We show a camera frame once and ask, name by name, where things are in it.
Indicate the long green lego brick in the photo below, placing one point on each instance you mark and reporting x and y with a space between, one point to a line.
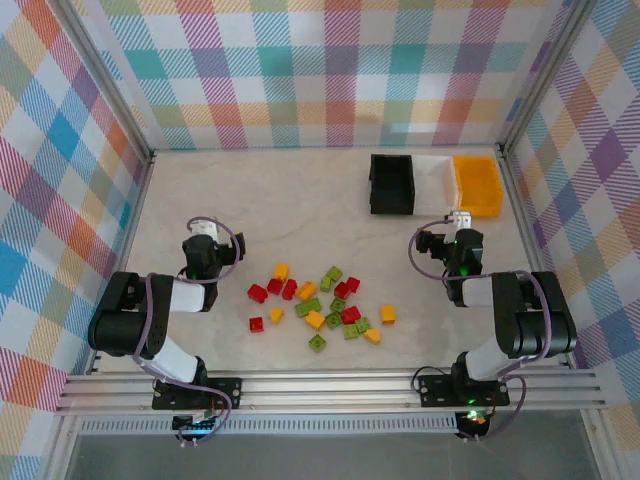
308 307

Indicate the wide aluminium mounting rail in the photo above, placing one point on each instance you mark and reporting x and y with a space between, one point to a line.
325 392

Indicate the black plastic bin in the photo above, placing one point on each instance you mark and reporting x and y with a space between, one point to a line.
392 185

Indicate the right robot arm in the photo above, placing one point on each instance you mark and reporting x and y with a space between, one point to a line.
530 320

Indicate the aluminium table side rail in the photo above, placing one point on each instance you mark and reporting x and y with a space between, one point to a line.
127 240
529 240

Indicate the aluminium frame post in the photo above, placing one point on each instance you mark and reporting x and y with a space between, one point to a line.
542 75
106 75

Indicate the red lego brick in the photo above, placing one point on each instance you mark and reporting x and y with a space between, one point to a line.
289 289
351 314
353 284
258 293
256 324
342 290
274 285

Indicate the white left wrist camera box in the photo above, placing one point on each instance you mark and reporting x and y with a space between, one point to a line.
202 229

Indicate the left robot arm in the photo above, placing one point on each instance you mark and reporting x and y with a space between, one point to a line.
170 360

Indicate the yellow lego brick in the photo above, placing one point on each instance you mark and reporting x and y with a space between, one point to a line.
281 270
315 319
373 335
306 290
276 314
388 314

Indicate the white plastic bin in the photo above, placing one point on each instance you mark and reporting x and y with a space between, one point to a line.
430 190

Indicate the orange plastic bin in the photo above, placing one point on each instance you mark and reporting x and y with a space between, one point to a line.
477 185

